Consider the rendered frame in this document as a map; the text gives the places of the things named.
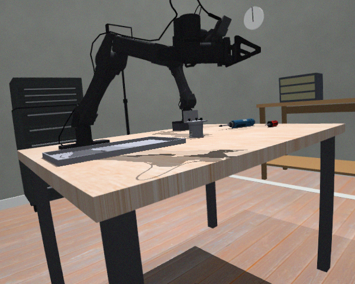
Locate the dark grey cylinder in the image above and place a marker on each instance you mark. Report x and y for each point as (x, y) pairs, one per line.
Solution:
(195, 130)

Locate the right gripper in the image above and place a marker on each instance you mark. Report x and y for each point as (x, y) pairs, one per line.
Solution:
(218, 51)

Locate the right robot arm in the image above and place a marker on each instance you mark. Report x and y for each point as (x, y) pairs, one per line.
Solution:
(187, 31)

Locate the dark blue electric screwdriver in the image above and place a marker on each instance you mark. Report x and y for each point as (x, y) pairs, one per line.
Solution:
(241, 123)

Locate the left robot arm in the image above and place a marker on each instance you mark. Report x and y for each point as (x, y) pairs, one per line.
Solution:
(187, 98)

